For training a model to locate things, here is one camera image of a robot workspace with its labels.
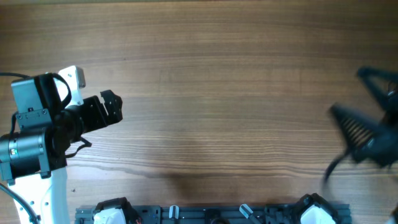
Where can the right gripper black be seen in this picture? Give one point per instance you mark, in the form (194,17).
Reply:
(374,140)

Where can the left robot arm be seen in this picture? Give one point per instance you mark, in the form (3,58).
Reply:
(34,159)

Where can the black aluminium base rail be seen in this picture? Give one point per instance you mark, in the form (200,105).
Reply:
(275,213)

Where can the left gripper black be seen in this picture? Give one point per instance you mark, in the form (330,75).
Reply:
(94,112)

